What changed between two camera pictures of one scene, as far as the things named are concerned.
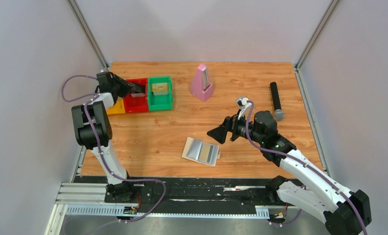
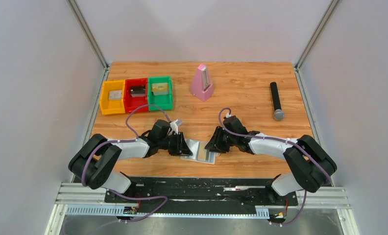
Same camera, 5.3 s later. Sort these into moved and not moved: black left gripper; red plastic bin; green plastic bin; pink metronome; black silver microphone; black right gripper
Moved: black right gripper; black left gripper
Not moved: green plastic bin; black silver microphone; red plastic bin; pink metronome
